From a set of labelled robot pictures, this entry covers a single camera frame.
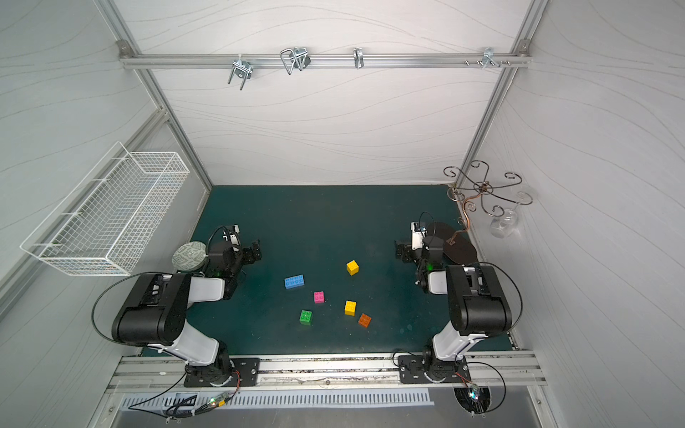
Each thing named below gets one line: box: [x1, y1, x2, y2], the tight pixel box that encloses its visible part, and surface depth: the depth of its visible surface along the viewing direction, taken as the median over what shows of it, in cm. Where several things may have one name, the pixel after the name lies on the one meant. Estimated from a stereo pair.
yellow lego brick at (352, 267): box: [346, 259, 360, 277], surface depth 94 cm
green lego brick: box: [298, 309, 313, 326], surface depth 82 cm
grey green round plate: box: [171, 241, 207, 272], surface depth 97 cm
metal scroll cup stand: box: [443, 159, 534, 247], surface depth 80 cm
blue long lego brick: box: [283, 274, 306, 290], surface depth 92 cm
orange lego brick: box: [358, 312, 372, 329], surface depth 84 cm
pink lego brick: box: [313, 290, 325, 305], surface depth 88 cm
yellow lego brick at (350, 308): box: [344, 299, 357, 317], surface depth 84 cm
